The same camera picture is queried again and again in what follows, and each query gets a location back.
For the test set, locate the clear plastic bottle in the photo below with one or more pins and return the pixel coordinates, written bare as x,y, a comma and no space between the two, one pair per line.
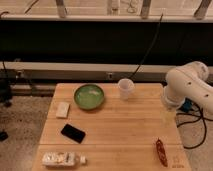
65,159

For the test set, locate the black smartphone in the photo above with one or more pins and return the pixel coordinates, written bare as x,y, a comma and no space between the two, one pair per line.
73,133

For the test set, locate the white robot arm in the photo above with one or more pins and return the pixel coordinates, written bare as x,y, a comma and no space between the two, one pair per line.
188,81

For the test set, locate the blue power box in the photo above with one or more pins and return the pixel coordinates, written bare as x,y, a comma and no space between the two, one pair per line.
187,105

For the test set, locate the green bowl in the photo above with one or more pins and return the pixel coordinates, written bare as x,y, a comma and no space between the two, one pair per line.
89,96

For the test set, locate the black chair base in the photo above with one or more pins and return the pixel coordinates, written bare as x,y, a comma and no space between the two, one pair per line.
5,97

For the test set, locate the translucent plastic cup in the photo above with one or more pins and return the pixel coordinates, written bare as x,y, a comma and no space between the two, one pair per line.
126,88

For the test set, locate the white sponge block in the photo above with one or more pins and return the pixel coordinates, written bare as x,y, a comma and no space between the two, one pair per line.
62,110

